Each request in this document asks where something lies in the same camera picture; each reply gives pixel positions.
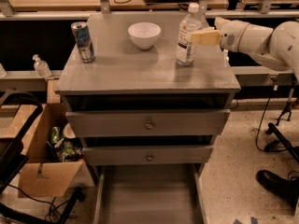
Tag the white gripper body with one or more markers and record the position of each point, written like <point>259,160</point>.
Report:
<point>232,34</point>

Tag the clear plastic water bottle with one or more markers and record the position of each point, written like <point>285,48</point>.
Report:
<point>190,23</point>

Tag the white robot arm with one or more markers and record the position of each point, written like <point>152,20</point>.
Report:
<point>276,49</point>

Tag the small white pump bottle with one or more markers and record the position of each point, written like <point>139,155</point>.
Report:
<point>226,58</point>

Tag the grey drawer cabinet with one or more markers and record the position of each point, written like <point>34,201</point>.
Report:
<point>123,77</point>

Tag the grey top drawer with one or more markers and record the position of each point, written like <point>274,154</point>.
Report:
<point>139,123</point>

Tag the grey drawer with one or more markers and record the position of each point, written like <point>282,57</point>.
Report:
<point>147,155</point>
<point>149,194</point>
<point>139,123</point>

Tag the grey middle drawer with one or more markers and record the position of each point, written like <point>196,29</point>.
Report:
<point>147,155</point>

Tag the clear sanitizer pump bottle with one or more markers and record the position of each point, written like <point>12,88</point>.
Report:
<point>41,66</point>

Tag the grey bottom drawer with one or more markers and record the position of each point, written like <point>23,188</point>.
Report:
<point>149,194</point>

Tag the white ceramic bowl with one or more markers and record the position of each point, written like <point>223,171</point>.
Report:
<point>144,34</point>

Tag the blue silver drink can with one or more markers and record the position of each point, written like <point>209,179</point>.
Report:
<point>83,40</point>

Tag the black shoe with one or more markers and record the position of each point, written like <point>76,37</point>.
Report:
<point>287,189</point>

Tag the cardboard box with trash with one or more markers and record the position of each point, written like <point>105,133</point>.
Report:
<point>41,176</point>

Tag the black chair frame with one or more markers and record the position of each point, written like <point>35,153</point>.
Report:
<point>12,160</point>

